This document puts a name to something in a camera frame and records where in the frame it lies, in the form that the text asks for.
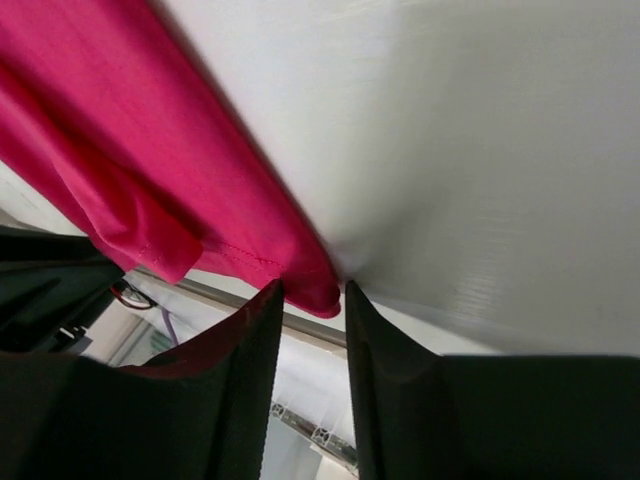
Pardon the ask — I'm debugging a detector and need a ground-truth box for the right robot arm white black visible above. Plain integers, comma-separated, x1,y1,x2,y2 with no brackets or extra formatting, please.
1,227,639,479

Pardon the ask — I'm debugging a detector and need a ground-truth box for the magenta t shirt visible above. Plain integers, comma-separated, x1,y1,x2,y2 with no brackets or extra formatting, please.
1,1,340,318

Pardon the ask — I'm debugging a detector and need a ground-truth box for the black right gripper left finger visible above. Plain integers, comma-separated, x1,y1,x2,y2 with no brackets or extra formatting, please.
1,280,284,479

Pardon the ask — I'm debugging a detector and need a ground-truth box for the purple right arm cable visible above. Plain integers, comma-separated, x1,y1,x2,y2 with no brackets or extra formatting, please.
159,309,180,346

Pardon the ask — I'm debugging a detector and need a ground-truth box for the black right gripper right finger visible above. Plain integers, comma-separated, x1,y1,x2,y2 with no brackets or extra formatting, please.
346,283,639,479

